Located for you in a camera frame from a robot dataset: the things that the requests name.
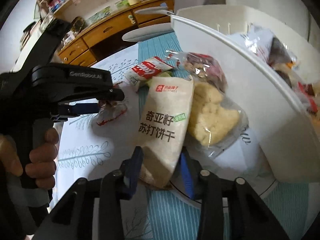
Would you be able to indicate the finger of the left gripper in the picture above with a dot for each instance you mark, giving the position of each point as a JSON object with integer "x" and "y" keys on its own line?
{"x": 64, "y": 112}

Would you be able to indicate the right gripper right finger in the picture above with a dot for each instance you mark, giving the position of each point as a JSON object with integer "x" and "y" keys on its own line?
{"x": 248, "y": 216}

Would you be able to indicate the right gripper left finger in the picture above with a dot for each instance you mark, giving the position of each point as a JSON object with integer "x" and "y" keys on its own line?
{"x": 72, "y": 216}

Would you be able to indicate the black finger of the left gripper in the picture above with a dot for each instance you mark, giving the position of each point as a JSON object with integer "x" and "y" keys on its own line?
{"x": 67, "y": 94}

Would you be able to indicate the beige soda cracker packet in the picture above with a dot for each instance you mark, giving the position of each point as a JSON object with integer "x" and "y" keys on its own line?
{"x": 163, "y": 126}

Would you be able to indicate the person's left hand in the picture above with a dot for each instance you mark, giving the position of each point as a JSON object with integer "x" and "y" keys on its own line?
{"x": 42, "y": 167}

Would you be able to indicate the red wrapped candy packet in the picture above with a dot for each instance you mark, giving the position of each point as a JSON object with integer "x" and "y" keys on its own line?
{"x": 110, "y": 111}

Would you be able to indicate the red white wafer packet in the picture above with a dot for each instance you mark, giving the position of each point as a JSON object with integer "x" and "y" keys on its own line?
{"x": 142, "y": 72}

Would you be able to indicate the floral bed sheet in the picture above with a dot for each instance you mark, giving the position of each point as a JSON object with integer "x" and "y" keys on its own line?
{"x": 93, "y": 145}

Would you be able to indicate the wooden desk with drawers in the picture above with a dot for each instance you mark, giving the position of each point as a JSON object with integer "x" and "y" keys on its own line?
{"x": 104, "y": 38}

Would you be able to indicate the grey office chair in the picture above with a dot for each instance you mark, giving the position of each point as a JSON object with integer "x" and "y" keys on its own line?
{"x": 152, "y": 28}

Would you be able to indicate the dark red clear packet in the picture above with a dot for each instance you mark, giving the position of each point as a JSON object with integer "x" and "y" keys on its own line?
{"x": 204, "y": 67}

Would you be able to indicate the cream round jar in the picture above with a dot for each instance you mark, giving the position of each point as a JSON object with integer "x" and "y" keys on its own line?
{"x": 133, "y": 2}

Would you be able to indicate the pale cookie clear packet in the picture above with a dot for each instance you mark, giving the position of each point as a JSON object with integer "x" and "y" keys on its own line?
{"x": 215, "y": 122}

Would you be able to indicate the white plastic storage bin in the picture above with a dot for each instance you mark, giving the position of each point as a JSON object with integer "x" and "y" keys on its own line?
{"x": 281, "y": 124}

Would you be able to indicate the grey foil snack packet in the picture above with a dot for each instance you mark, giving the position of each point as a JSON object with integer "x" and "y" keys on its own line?
{"x": 264, "y": 43}

